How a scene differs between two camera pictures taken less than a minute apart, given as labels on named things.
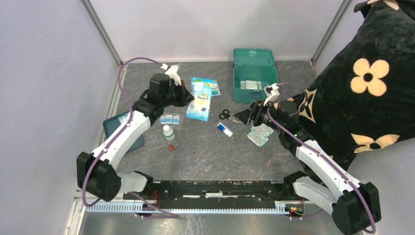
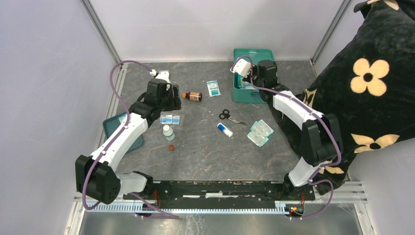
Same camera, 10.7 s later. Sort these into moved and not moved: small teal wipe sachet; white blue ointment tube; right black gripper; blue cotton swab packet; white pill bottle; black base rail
Moved: right black gripper; blue cotton swab packet
Not moved: small teal wipe sachet; white blue ointment tube; black base rail; white pill bottle
